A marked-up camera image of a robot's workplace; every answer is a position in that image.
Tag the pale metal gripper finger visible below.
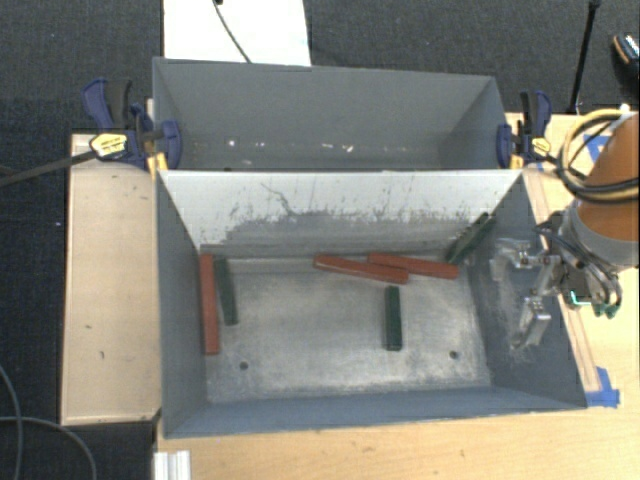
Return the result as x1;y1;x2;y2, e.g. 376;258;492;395
489;238;547;283
509;296;552;351

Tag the dark green flat block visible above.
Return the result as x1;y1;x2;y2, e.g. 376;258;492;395
383;284;405;353
213;256;240;327
444;211;498;267

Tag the red-brown flat block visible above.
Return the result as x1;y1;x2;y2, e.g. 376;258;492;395
198;253;222;357
312;253;411;286
366;252;461;281

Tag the grey metal bin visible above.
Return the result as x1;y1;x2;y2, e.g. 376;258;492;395
149;56;589;440

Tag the pale wood flat board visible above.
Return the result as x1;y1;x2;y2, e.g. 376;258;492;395
59;132;162;427

